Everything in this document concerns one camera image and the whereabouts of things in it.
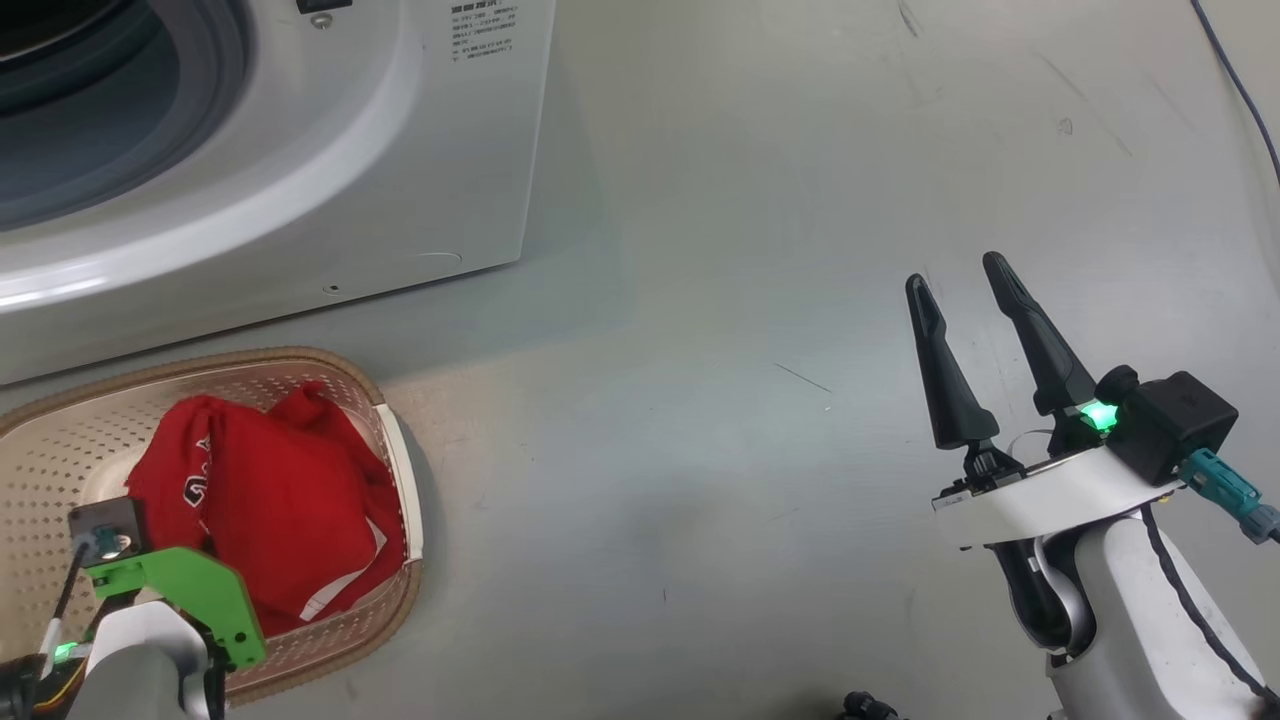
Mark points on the white front-load washing machine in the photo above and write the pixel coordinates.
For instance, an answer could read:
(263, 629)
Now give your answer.
(400, 180)

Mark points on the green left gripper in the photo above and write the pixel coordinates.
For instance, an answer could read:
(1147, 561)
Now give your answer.
(210, 595)

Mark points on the red garment with white stripes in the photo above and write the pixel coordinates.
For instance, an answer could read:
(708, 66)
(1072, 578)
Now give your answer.
(280, 500)

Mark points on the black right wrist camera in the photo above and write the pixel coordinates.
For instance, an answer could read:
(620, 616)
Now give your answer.
(1175, 425)

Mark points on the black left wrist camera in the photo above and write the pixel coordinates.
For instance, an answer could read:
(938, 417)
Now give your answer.
(105, 525)

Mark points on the small printed text label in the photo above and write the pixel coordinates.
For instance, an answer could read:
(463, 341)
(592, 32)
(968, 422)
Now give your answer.
(484, 32)

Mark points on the cream perforated laundry basket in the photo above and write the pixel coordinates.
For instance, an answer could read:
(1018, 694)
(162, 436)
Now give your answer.
(60, 440)

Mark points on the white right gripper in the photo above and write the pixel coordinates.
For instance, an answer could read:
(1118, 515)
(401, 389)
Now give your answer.
(1050, 495)

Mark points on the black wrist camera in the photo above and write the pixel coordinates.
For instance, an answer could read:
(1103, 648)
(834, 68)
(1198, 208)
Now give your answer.
(105, 525)
(1175, 425)

